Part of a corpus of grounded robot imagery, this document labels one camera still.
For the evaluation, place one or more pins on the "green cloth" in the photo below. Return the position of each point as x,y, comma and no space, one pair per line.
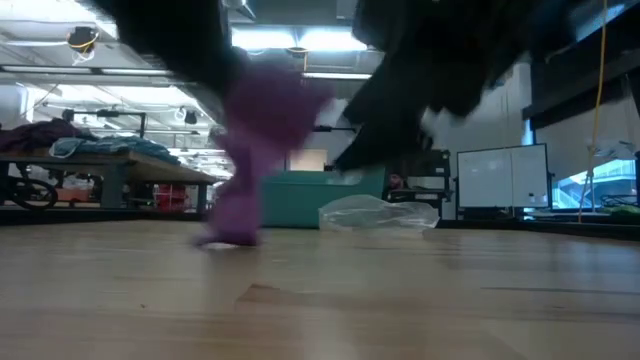
622,210

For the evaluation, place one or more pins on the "white whiteboard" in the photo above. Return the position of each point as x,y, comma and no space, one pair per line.
500,175

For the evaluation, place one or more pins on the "long ceiling light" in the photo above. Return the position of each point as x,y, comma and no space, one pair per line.
75,71

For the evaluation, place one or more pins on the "red crates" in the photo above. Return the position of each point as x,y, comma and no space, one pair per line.
170,200

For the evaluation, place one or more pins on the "clear plastic bag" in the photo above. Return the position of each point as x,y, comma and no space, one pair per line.
390,215

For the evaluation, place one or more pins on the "wooden workbench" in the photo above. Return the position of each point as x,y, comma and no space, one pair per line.
150,172

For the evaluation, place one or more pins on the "black cart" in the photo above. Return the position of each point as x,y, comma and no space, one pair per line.
435,165

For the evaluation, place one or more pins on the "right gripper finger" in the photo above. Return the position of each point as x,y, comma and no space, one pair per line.
385,125

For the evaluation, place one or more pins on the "maroon cloth pile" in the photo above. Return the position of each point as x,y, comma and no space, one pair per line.
40,135

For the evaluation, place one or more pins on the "person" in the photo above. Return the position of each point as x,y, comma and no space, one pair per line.
396,181

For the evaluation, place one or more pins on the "black gantry frame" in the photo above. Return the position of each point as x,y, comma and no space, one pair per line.
335,129
107,113

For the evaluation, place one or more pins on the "teal cloth pile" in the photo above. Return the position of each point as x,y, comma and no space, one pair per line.
115,145

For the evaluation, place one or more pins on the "green plastic bin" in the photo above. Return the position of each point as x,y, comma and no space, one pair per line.
310,200

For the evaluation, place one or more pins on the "black wheel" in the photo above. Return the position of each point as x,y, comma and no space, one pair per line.
6,192

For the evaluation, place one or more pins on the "tan board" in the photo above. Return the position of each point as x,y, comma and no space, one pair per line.
312,161

